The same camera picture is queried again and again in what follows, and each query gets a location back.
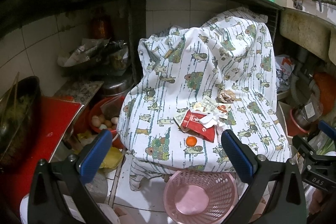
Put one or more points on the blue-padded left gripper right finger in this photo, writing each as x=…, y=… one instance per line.
x=240, y=156

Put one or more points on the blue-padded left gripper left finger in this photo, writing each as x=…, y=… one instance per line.
x=92, y=155

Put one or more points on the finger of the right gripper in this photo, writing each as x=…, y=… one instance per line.
x=327, y=129
x=307, y=155

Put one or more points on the orange bottle cap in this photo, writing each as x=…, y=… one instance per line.
x=191, y=141

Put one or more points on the red snack wrapper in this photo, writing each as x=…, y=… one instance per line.
x=192, y=121

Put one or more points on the yellow plastic bag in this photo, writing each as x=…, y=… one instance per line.
x=112, y=159

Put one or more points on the red bowl of eggs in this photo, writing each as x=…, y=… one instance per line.
x=108, y=108

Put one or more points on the red cutting board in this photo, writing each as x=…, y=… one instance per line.
x=55, y=117

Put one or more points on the pink perforated plastic basket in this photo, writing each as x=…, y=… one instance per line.
x=199, y=197

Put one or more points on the crumpled brown tissue ball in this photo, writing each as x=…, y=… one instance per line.
x=227, y=96

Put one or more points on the dark wok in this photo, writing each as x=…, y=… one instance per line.
x=20, y=113

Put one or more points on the cat-print white cloth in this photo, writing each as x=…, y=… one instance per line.
x=183, y=69

